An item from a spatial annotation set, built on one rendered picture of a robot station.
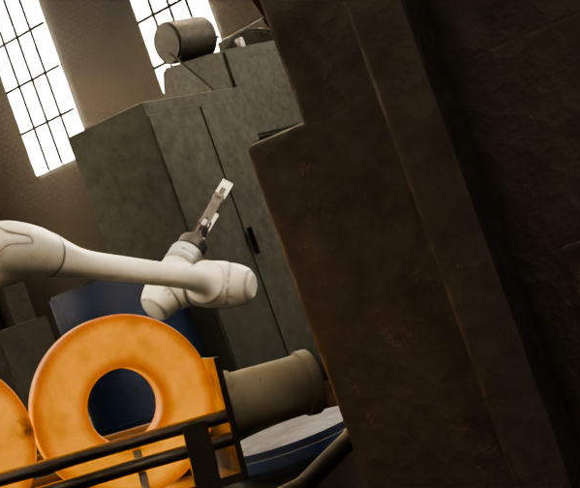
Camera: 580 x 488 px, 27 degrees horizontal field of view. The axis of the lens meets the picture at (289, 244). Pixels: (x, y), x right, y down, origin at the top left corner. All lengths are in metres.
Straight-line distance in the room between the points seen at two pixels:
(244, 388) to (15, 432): 0.20
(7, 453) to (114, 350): 0.12
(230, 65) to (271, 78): 0.41
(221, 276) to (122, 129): 2.26
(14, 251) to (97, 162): 2.68
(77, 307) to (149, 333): 3.87
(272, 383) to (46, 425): 0.20
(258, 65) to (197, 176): 4.43
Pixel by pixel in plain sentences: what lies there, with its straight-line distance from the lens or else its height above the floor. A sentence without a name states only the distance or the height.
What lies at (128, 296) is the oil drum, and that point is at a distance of 4.86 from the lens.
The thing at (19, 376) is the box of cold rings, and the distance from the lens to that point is 4.73.
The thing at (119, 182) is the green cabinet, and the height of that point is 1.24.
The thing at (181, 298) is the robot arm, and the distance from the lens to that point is 2.95.
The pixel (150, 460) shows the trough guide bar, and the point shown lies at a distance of 1.03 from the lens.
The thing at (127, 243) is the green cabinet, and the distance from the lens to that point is 5.13.
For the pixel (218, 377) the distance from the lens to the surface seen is 1.05.
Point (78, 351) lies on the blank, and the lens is 1.04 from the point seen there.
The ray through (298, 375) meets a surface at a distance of 1.08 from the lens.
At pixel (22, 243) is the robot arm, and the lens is 2.52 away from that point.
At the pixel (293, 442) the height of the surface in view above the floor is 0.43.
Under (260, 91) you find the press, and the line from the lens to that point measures 9.36.
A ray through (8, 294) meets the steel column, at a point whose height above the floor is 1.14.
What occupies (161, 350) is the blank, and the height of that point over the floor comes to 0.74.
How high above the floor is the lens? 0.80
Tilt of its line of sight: level
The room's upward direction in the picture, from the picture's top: 20 degrees counter-clockwise
